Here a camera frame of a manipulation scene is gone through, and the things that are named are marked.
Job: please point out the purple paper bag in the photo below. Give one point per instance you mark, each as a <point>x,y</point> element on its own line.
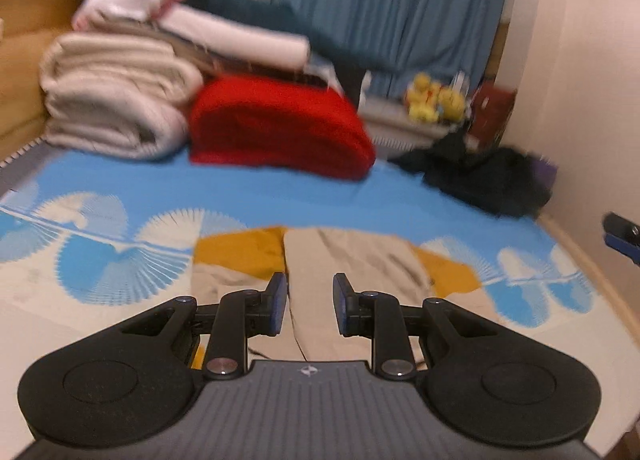
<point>545,170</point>

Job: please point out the red folded blanket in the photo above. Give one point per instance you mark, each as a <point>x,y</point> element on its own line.
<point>280,125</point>

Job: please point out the yellow bear plush toy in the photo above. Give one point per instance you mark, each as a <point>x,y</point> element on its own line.
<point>451,101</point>

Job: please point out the dark teal shark plush toy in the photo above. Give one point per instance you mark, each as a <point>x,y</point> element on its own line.
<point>260,15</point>

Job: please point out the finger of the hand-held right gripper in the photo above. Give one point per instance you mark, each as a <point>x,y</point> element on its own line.
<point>622,235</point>

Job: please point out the wooden headboard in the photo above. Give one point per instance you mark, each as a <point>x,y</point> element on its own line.
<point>25,85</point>

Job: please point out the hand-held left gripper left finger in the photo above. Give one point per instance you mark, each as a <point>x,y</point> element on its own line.
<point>276,302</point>

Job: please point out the cream folded quilt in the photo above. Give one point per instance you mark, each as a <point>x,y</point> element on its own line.
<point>115,65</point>

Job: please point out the dark red cushion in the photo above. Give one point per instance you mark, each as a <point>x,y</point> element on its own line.
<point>492,113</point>

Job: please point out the yellow duck plush toy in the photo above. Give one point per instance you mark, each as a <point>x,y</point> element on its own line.
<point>422,88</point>

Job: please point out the grey mattress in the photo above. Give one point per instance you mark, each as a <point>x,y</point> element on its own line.
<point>20,160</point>

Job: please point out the folded white and pink linens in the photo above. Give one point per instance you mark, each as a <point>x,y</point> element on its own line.
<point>200,53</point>

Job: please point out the white pillow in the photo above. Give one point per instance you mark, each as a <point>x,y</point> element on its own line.
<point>240,38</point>

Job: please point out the blue and white printed bed sheet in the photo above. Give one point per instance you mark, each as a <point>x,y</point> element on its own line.
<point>125,180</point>

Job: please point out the beige and yellow hooded jacket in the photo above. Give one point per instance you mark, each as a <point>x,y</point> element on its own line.
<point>350,255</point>

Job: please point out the blue curtain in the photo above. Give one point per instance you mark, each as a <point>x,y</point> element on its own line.
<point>400,5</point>

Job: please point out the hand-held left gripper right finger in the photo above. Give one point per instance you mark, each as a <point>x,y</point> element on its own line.
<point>343,304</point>

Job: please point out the pile of black clothes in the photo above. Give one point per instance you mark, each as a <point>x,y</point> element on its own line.
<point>480,175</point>

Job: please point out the grey window sill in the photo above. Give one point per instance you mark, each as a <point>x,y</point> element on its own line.
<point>400,125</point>

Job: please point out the wooden bed side rail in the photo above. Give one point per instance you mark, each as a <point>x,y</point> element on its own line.
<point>595,270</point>

